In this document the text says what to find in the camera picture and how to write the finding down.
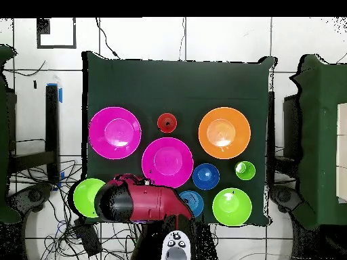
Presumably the orange plastic bowl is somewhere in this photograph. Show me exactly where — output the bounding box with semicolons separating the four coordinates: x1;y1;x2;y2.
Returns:
198;106;251;160

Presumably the pink plastic bowl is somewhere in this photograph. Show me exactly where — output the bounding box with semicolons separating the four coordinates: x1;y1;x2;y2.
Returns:
88;106;142;160
141;137;195;189

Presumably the red plastic cup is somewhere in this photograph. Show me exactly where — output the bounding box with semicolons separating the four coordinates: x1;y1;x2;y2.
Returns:
157;112;178;134

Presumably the dark blue plastic bowl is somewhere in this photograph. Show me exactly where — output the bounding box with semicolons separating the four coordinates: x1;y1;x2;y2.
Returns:
192;162;220;191

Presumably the dark green tablecloth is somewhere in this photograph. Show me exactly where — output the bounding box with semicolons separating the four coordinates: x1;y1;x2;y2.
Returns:
81;51;278;227

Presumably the light blue plastic bowl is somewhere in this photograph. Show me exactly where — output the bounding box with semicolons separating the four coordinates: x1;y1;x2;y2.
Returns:
178;190;205;218

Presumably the green plastic cup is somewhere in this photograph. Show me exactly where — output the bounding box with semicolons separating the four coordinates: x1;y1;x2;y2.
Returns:
234;160;256;181

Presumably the green plastic bowl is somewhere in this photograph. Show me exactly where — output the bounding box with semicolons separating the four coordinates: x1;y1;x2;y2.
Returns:
72;177;107;219
211;187;253;227

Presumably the black metal stand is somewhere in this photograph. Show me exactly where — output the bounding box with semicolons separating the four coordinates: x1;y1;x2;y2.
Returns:
9;83;64;183

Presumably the black power adapter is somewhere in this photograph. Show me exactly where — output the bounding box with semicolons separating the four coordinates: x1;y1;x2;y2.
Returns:
73;218;103;257

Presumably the green clothed side table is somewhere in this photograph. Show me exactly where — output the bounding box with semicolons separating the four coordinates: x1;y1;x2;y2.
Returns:
289;53;347;231
0;44;22;224

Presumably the white box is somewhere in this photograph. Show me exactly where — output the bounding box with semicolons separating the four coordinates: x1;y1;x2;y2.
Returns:
336;102;347;204

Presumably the thin black floor cable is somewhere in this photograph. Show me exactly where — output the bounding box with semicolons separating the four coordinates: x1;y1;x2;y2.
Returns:
94;18;121;59

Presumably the black square frame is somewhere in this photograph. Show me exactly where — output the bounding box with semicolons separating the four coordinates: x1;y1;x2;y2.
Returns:
36;18;77;49

